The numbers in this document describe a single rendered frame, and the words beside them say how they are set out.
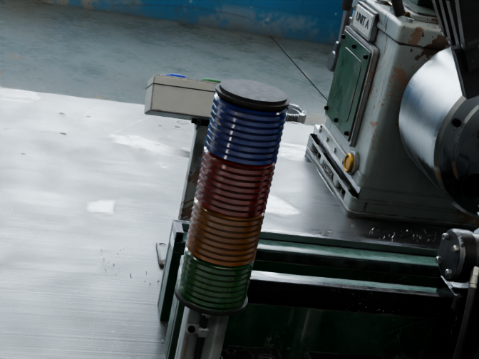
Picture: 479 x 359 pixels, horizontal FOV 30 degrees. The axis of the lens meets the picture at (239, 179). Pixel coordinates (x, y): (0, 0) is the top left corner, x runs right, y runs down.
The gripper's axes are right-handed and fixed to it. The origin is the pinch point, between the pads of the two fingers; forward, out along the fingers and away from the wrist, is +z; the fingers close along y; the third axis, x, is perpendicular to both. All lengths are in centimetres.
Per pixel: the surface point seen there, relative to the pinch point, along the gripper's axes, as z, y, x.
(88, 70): 88, 386, 83
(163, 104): -5.8, 12.6, 37.8
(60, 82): 81, 358, 96
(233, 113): -21, -38, 31
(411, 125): 16.9, 25.7, 2.8
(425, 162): 20.8, 19.9, 3.6
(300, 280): 12.2, -12.3, 29.6
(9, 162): 5, 45, 67
